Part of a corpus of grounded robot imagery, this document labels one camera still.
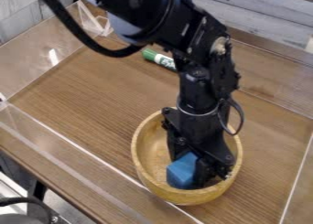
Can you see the clear acrylic corner bracket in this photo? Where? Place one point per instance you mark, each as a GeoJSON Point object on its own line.
{"type": "Point", "coordinates": [93, 24]}

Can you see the green white Expo marker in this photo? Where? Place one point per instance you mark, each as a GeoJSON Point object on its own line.
{"type": "Point", "coordinates": [157, 58]}

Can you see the black equipment with cable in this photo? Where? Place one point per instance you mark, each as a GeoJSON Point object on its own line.
{"type": "Point", "coordinates": [38, 214]}

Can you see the blue rectangular block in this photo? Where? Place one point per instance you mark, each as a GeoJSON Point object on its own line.
{"type": "Point", "coordinates": [179, 172]}

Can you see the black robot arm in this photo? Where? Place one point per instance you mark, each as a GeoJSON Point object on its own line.
{"type": "Point", "coordinates": [192, 35]}

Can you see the brown wooden bowl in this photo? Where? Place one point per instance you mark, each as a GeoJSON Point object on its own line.
{"type": "Point", "coordinates": [151, 158]}

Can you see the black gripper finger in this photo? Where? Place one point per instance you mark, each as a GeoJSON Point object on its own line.
{"type": "Point", "coordinates": [176, 143]}
{"type": "Point", "coordinates": [204, 173]}

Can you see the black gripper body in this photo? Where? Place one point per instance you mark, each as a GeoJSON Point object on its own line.
{"type": "Point", "coordinates": [202, 129]}

